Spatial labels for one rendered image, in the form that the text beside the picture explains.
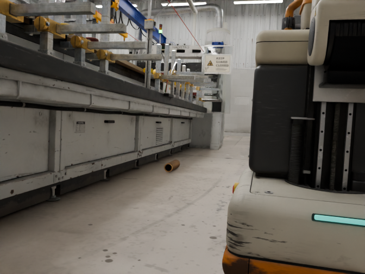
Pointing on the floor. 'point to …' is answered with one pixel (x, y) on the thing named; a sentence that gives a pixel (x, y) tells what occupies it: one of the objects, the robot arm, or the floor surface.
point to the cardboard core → (171, 166)
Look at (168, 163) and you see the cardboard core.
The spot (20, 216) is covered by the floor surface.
